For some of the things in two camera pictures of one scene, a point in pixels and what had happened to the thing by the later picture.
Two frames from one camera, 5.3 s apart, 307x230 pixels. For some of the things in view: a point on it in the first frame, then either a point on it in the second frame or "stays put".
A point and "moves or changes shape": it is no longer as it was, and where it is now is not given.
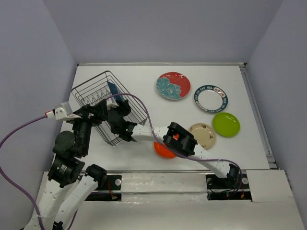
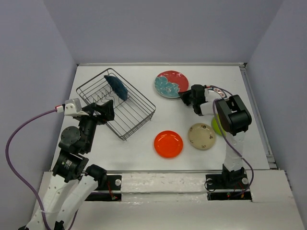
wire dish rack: [106, 86] moves or changes shape
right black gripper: [123, 106] -> [184, 96]
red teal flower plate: [173, 85] stays put
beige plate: [204, 134] stays put
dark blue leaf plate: [114, 90] moves or changes shape
